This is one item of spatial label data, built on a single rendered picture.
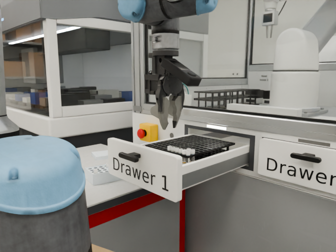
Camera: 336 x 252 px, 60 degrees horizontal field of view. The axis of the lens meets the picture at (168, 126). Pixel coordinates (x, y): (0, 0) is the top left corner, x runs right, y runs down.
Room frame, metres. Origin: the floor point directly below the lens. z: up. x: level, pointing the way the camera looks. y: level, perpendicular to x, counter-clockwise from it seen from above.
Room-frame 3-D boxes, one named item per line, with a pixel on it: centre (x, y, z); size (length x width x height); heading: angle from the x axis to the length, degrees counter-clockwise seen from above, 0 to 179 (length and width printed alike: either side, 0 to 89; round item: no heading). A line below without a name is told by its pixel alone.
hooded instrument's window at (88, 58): (2.44, 0.78, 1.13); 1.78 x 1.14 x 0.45; 44
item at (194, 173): (0.89, -0.08, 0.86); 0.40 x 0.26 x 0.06; 134
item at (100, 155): (1.24, 0.26, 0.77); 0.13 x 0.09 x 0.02; 117
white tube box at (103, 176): (0.96, 0.21, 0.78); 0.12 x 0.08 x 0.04; 123
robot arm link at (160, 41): (0.81, 0.01, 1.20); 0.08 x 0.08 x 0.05
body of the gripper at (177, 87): (0.82, 0.01, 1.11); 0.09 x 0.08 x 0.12; 44
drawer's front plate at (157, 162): (0.74, 0.07, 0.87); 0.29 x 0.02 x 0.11; 44
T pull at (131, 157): (0.73, 0.09, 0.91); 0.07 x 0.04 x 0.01; 44
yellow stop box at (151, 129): (1.19, 0.08, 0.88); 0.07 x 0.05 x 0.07; 44
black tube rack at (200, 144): (0.88, -0.07, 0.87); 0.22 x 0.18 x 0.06; 134
